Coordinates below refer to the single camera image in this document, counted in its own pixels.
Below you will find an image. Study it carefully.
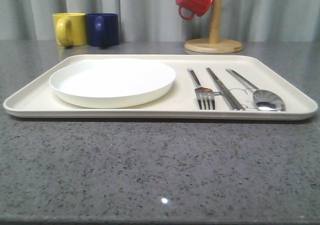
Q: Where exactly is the silver metal fork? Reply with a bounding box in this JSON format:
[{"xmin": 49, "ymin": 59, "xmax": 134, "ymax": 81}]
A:
[{"xmin": 187, "ymin": 68, "xmax": 222, "ymax": 110}]

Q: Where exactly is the white round plate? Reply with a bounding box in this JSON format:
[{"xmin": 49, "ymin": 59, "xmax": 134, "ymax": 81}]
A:
[{"xmin": 49, "ymin": 58, "xmax": 176, "ymax": 109}]

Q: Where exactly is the silver metal spoon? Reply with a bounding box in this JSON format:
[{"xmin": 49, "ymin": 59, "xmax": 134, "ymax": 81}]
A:
[{"xmin": 225, "ymin": 68, "xmax": 286, "ymax": 112}]

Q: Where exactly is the beige rabbit serving tray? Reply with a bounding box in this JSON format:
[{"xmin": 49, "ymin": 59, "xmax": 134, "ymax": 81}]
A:
[{"xmin": 3, "ymin": 54, "xmax": 318, "ymax": 121}]

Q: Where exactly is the wooden mug tree stand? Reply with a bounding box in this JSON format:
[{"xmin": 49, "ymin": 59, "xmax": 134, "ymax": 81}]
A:
[{"xmin": 184, "ymin": 0, "xmax": 243, "ymax": 54}]

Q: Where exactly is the dark blue mug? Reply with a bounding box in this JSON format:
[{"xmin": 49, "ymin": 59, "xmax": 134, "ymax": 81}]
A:
[{"xmin": 85, "ymin": 13, "xmax": 120, "ymax": 47}]

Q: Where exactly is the yellow mug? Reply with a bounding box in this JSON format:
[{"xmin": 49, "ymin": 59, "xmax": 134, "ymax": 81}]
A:
[{"xmin": 52, "ymin": 12, "xmax": 88, "ymax": 47}]

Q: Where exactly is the grey curtain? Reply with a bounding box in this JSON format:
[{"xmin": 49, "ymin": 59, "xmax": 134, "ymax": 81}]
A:
[{"xmin": 0, "ymin": 0, "xmax": 320, "ymax": 42}]

